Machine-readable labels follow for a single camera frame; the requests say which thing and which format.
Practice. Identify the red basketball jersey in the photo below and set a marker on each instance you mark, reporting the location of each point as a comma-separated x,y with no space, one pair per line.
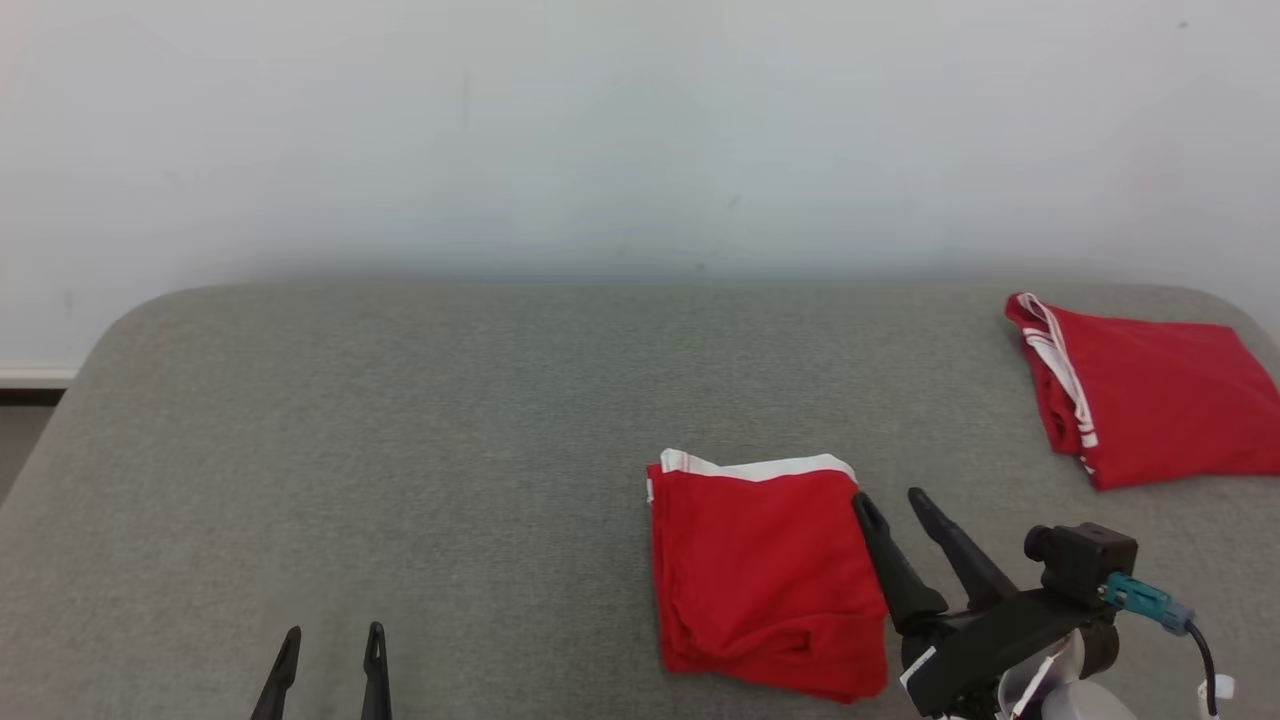
1160,400

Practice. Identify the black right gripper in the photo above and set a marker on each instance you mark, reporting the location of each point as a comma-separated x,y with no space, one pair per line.
990,640

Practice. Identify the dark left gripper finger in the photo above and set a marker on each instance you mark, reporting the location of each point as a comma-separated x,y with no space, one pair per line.
377,675
280,680

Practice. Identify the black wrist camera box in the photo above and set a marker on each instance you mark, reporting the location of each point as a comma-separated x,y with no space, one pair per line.
1085,560

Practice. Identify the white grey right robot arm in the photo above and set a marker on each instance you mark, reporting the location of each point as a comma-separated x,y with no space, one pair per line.
1070,690

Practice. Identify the white and black baseboard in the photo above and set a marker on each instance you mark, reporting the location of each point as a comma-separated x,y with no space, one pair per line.
35,385

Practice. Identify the red shorts with white stripes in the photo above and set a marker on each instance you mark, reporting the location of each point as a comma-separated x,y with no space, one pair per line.
760,580

